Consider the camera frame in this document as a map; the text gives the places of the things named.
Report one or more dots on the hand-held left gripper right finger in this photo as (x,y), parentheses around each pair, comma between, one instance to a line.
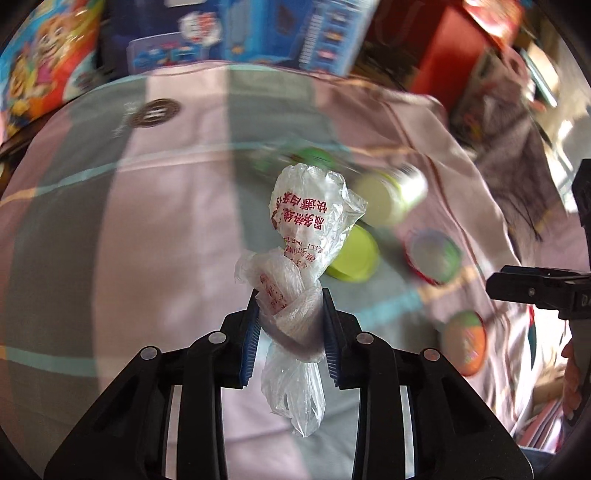
(331,346)

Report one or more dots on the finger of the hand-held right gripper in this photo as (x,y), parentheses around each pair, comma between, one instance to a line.
(531,288)

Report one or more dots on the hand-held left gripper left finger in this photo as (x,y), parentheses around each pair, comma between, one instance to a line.
(249,341)

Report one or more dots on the clear red-printed plastic bag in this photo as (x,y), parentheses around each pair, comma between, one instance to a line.
(304,207)

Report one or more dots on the person's right hand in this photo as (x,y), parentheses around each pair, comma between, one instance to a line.
(573,378)

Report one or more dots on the dark grey cloth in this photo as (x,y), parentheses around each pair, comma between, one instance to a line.
(517,161)

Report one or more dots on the orange round container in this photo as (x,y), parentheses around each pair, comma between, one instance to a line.
(464,344)

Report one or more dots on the yellow-green round lid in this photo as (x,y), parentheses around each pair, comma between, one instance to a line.
(358,256)

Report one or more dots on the red rimmed round cup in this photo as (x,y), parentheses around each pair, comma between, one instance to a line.
(434,256)

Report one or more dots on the yellow-green jar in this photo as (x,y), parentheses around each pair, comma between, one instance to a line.
(383,198)

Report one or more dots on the pink grey plaid tablecloth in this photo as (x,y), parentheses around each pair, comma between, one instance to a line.
(138,230)

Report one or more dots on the green snack packet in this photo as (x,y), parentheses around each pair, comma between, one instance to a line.
(318,157)

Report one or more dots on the red box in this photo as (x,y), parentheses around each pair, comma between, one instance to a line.
(443,55)

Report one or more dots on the blue toy box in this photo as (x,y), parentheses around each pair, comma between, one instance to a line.
(258,37)

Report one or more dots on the cartoon printed bag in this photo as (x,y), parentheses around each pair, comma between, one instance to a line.
(41,60)

